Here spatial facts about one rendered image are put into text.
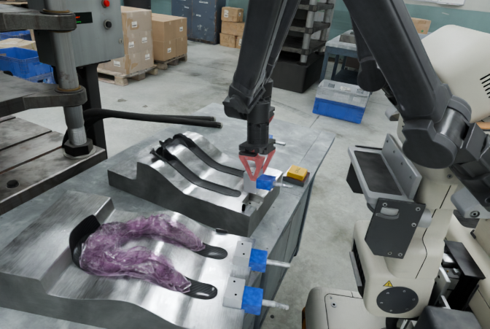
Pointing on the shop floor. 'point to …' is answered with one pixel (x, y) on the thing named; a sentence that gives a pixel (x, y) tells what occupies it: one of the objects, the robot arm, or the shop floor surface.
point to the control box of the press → (84, 24)
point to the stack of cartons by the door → (232, 27)
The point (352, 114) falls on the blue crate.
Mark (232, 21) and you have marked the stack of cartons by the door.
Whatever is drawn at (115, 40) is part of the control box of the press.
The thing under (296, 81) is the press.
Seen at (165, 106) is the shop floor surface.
